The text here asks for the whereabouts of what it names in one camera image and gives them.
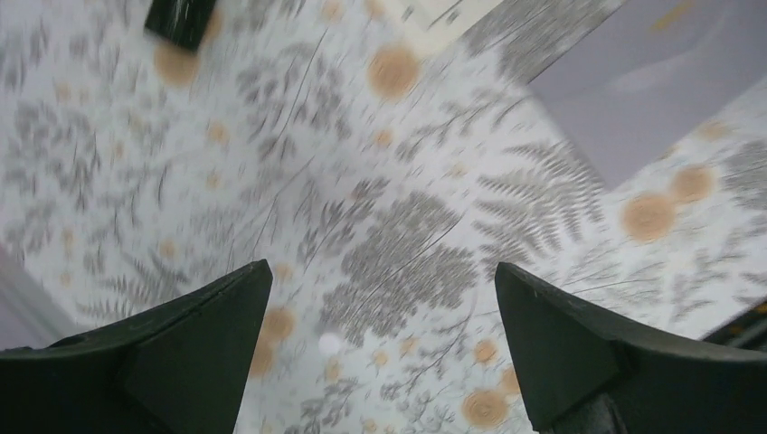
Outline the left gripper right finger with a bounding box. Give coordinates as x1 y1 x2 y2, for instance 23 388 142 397
495 263 766 433

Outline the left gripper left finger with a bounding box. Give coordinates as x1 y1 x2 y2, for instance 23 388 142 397
1 260 273 433

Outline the floral table cloth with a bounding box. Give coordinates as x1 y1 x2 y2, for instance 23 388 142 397
1 1 766 433

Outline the black toy microphone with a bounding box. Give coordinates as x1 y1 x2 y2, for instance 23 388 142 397
144 0 217 53

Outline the green white chessboard mat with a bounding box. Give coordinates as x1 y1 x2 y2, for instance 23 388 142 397
379 0 502 58

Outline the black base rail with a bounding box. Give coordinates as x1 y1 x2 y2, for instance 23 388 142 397
703 299 766 352

